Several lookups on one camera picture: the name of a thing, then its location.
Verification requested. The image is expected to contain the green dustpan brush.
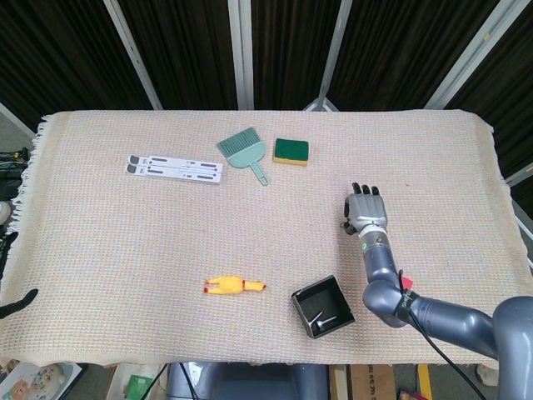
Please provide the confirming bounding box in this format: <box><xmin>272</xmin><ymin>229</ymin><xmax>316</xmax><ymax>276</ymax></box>
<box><xmin>216</xmin><ymin>127</ymin><xmax>272</xmax><ymax>187</ymax></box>

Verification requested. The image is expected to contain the grey blue robot torso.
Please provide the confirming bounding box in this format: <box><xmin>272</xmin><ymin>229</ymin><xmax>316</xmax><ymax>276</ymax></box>
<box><xmin>166</xmin><ymin>361</ymin><xmax>331</xmax><ymax>400</ymax></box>

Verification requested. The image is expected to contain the grey black right robot hand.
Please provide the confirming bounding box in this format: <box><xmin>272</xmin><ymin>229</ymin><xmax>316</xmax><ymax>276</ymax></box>
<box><xmin>341</xmin><ymin>182</ymin><xmax>389</xmax><ymax>235</ymax></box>

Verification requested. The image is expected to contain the black printed cable strap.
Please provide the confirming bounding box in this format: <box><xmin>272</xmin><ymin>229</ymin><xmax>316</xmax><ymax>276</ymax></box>
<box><xmin>393</xmin><ymin>287</ymin><xmax>420</xmax><ymax>322</ymax></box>

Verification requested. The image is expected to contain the yellow rubber chicken toy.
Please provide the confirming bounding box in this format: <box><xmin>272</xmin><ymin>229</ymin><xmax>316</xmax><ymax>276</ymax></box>
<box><xmin>202</xmin><ymin>275</ymin><xmax>267</xmax><ymax>297</ymax></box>

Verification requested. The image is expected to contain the green yellow sponge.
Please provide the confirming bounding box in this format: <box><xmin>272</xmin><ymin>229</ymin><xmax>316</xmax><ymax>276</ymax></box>
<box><xmin>272</xmin><ymin>137</ymin><xmax>311</xmax><ymax>168</ymax></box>

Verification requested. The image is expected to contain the beige woven tablecloth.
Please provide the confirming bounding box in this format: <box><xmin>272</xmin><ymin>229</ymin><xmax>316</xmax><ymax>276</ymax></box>
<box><xmin>0</xmin><ymin>108</ymin><xmax>533</xmax><ymax>368</ymax></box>

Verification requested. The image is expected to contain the white folded laptop stand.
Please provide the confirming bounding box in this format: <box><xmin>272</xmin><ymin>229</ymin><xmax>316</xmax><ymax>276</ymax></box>
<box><xmin>124</xmin><ymin>154</ymin><xmax>225</xmax><ymax>186</ymax></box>

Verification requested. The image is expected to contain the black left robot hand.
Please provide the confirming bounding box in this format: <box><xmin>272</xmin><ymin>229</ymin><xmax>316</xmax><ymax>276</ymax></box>
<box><xmin>0</xmin><ymin>288</ymin><xmax>39</xmax><ymax>321</ymax></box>

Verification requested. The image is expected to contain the black open box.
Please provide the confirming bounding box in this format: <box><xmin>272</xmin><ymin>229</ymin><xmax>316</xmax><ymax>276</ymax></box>
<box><xmin>290</xmin><ymin>274</ymin><xmax>356</xmax><ymax>339</ymax></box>

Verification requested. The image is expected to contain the brown cardboard box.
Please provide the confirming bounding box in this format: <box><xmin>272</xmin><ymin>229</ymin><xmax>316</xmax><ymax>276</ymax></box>
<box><xmin>328</xmin><ymin>363</ymin><xmax>396</xmax><ymax>400</ymax></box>

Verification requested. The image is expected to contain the white frame pole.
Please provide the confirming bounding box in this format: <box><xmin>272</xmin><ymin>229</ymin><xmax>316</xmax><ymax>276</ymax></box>
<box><xmin>0</xmin><ymin>102</ymin><xmax>37</xmax><ymax>141</ymax></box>
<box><xmin>424</xmin><ymin>0</ymin><xmax>533</xmax><ymax>110</ymax></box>
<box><xmin>227</xmin><ymin>0</ymin><xmax>256</xmax><ymax>111</ymax></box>
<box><xmin>501</xmin><ymin>162</ymin><xmax>533</xmax><ymax>188</ymax></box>
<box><xmin>302</xmin><ymin>0</ymin><xmax>355</xmax><ymax>113</ymax></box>
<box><xmin>102</xmin><ymin>0</ymin><xmax>163</xmax><ymax>112</ymax></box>

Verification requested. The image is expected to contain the green packet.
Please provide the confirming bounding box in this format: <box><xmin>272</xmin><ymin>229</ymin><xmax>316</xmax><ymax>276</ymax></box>
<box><xmin>123</xmin><ymin>373</ymin><xmax>152</xmax><ymax>399</ymax></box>

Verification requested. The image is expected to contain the colourful picture box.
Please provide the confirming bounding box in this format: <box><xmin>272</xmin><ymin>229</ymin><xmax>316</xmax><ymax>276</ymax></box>
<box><xmin>0</xmin><ymin>361</ymin><xmax>84</xmax><ymax>400</ymax></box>

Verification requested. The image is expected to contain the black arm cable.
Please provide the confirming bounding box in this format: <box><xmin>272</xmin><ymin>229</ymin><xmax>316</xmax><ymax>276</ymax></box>
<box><xmin>397</xmin><ymin>269</ymin><xmax>482</xmax><ymax>400</ymax></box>

